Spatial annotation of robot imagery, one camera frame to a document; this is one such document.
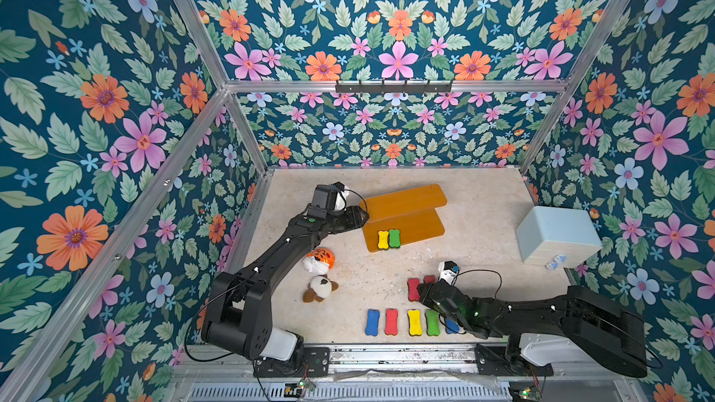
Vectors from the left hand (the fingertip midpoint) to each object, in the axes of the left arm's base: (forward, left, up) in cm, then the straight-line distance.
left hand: (366, 214), depth 85 cm
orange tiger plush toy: (-9, +16, -11) cm, 21 cm away
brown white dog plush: (-17, +16, -14) cm, 27 cm away
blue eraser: (-27, 0, -16) cm, 32 cm away
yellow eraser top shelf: (-29, -12, -15) cm, 35 cm away
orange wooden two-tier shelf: (+3, -16, -4) cm, 16 cm away
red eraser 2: (-16, -19, -16) cm, 30 cm away
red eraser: (-20, -13, -15) cm, 29 cm away
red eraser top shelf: (-28, -5, -16) cm, 33 cm away
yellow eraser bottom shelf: (0, -5, -14) cm, 15 cm away
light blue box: (-12, -54, -1) cm, 55 cm away
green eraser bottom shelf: (-1, -10, -14) cm, 17 cm away
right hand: (-19, -13, -15) cm, 28 cm away
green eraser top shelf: (-28, -17, -15) cm, 36 cm away
